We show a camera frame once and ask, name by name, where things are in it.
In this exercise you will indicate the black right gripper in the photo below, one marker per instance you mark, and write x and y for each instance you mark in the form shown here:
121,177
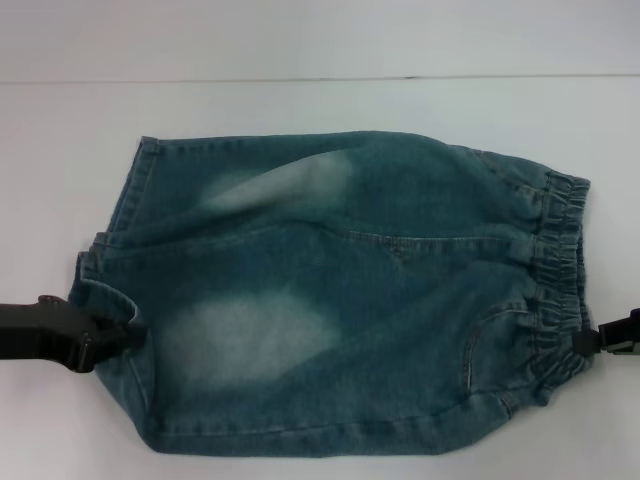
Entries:
622,340

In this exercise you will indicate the blue denim shorts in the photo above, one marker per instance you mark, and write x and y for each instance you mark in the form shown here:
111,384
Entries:
350,280

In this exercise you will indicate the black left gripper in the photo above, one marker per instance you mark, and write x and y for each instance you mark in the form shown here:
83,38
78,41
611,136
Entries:
40,332

